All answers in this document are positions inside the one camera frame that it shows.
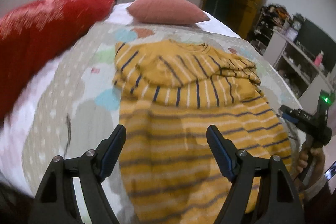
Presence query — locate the red floral pillow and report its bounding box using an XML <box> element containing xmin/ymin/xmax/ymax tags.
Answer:
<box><xmin>1</xmin><ymin>0</ymin><xmax>116</xmax><ymax>118</ymax></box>

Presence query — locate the pink cushion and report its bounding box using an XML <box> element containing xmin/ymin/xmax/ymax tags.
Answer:
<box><xmin>126</xmin><ymin>0</ymin><xmax>210</xmax><ymax>25</ymax></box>

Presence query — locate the person's right hand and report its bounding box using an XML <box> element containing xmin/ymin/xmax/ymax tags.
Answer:
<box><xmin>296</xmin><ymin>146</ymin><xmax>326</xmax><ymax>188</ymax></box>

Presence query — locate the yellow striped sweater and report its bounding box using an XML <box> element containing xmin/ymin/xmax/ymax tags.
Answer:
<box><xmin>113</xmin><ymin>40</ymin><xmax>292</xmax><ymax>223</ymax></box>

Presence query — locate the heart patchwork quilt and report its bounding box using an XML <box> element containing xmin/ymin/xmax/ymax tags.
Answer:
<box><xmin>20</xmin><ymin>21</ymin><xmax>308</xmax><ymax>224</ymax></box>

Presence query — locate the white shelf unit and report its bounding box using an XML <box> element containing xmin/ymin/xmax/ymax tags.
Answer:
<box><xmin>249</xmin><ymin>5</ymin><xmax>335</xmax><ymax>113</ymax></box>

